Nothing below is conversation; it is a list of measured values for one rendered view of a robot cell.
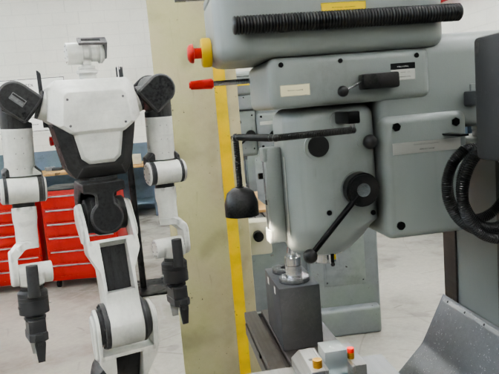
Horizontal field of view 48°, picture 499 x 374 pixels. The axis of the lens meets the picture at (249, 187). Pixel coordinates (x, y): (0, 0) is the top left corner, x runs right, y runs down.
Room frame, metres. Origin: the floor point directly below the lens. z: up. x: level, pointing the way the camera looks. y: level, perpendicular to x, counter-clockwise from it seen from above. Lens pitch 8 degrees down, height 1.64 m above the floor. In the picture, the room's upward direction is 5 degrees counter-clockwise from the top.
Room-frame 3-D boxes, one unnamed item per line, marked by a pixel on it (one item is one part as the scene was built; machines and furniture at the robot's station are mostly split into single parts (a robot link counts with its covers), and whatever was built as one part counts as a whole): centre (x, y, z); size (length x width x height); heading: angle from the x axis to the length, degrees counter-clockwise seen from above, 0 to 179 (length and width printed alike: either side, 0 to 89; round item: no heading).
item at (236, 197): (1.18, 0.02, 1.44); 0.07 x 0.07 x 0.06
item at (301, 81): (1.25, -0.20, 1.68); 0.34 x 0.24 x 0.10; 99
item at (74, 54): (1.78, 0.48, 1.84); 0.10 x 0.07 x 0.09; 115
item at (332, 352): (1.24, -0.16, 1.05); 0.06 x 0.05 x 0.06; 8
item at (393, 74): (1.12, -0.25, 1.66); 0.12 x 0.04 x 0.04; 99
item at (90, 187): (1.86, 0.51, 1.37); 0.28 x 0.13 x 0.18; 25
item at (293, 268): (1.60, -0.11, 1.17); 0.05 x 0.05 x 0.05
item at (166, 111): (1.91, 0.29, 1.70); 0.12 x 0.09 x 0.14; 26
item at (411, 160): (1.27, -0.35, 1.47); 0.24 x 0.19 x 0.26; 9
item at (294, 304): (1.65, -0.10, 1.04); 0.22 x 0.12 x 0.20; 8
